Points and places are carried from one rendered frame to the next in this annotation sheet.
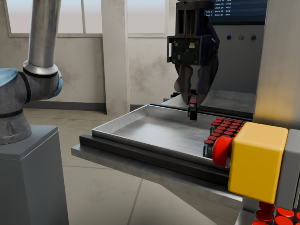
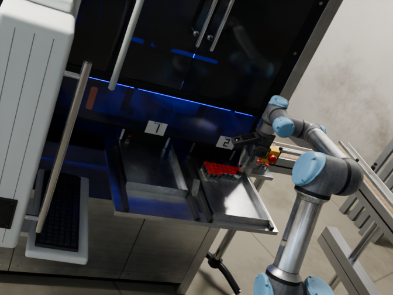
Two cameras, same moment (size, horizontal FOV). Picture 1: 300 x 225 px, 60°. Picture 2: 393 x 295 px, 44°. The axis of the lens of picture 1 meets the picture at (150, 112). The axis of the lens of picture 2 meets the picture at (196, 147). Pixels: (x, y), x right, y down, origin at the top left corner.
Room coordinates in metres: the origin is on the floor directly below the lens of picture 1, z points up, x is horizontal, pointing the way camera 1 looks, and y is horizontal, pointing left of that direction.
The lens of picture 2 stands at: (2.25, 0.71, 1.99)
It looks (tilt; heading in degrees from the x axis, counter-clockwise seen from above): 28 degrees down; 212
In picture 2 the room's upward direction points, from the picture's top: 25 degrees clockwise
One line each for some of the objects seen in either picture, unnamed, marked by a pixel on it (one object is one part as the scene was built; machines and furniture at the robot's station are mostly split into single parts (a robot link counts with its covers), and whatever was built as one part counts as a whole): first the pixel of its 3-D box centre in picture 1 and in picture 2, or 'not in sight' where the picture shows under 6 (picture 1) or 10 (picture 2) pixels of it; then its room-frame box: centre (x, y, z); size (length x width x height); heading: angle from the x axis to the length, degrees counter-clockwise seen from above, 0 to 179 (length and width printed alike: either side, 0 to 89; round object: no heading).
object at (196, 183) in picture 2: not in sight; (197, 195); (0.80, -0.10, 0.91); 0.14 x 0.03 x 0.06; 58
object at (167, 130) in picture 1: (177, 132); (228, 192); (0.62, -0.07, 0.90); 0.34 x 0.26 x 0.04; 59
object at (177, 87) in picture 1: (181, 85); (250, 165); (0.56, -0.07, 1.03); 0.06 x 0.03 x 0.09; 149
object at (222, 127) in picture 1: (219, 138); (222, 175); (0.56, -0.16, 0.90); 0.18 x 0.02 x 0.05; 149
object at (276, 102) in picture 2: not in sight; (275, 110); (0.55, -0.09, 1.30); 0.09 x 0.08 x 0.11; 51
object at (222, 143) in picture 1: (227, 152); (271, 158); (0.31, -0.10, 0.99); 0.04 x 0.04 x 0.04; 59
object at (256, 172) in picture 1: (264, 160); (268, 153); (0.29, -0.14, 0.99); 0.08 x 0.07 x 0.07; 59
